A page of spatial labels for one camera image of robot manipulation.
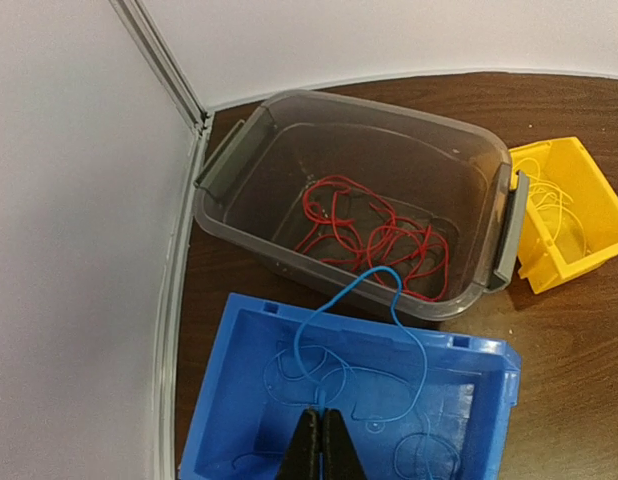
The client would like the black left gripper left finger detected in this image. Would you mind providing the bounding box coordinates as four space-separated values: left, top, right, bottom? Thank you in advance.
277 408 322 480

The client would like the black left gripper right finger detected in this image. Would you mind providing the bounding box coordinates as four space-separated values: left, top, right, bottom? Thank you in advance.
321 409 367 480

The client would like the long red cable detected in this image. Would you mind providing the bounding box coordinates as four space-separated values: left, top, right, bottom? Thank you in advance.
293 174 390 266

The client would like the blue plastic bin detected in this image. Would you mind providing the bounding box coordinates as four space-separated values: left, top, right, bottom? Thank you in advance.
179 293 521 479

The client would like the clear grey plastic tub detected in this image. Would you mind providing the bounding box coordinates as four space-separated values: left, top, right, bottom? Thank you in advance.
195 90 527 321

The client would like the yellow plastic bin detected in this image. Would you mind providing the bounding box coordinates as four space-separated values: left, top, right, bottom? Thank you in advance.
510 137 618 294

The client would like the left corner aluminium post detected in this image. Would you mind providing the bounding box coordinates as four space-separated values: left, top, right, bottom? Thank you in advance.
108 0 213 131

